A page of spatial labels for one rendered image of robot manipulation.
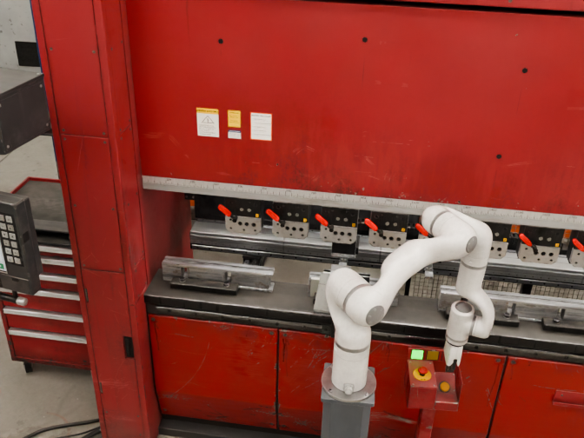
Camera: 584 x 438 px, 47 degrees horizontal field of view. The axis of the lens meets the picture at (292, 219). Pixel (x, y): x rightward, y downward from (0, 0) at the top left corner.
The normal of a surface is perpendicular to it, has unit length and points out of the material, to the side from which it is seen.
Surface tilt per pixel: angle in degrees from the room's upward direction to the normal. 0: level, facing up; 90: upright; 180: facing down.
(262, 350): 90
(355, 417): 90
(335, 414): 90
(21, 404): 0
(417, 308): 0
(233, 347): 90
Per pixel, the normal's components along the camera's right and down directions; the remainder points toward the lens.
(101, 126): -0.15, 0.49
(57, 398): 0.03, -0.87
